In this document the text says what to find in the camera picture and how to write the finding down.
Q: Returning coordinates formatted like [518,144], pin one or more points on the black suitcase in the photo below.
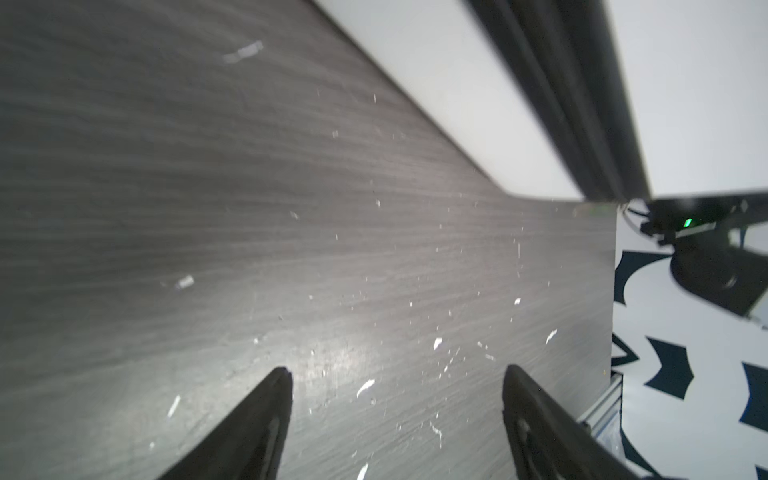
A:
[583,100]

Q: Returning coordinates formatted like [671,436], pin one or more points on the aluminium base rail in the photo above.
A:
[605,410]

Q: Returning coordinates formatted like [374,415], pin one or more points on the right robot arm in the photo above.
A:
[710,259]

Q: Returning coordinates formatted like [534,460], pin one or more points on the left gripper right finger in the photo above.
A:
[545,441]

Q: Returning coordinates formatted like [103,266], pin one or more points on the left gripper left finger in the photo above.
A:
[248,443]

